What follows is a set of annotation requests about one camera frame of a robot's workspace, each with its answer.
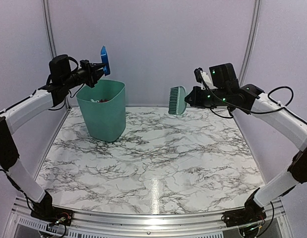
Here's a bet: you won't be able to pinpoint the left aluminium corner post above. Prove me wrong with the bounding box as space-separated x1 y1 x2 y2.
41 0 71 111

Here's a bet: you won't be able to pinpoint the teal hand brush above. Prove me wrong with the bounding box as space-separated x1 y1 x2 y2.
168 86 186 115

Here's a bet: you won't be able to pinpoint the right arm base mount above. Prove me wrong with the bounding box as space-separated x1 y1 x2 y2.
221 188 267 227

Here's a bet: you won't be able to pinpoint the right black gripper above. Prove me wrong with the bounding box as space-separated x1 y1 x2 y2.
185 85 230 109

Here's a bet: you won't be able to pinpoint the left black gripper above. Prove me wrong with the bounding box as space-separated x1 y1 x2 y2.
61 59 108 89

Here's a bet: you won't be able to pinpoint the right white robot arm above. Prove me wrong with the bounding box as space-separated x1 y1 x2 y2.
184 63 307 222

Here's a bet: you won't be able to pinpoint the blue plastic dustpan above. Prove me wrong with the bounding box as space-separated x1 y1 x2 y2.
100 46 111 76

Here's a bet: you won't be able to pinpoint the aluminium front frame rail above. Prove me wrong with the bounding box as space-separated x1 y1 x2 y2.
3 199 293 238

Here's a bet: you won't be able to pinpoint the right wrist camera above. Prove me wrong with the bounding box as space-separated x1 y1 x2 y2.
194 67 213 90

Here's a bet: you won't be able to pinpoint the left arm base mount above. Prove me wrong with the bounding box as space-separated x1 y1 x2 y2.
30 191 73 226

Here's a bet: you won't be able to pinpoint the paper scraps inside bin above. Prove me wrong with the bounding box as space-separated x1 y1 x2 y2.
90 99 109 103

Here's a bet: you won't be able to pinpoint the teal plastic waste bin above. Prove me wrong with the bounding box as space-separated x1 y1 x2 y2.
76 79 126 142

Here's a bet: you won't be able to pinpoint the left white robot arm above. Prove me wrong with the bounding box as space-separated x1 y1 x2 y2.
0 53 110 221

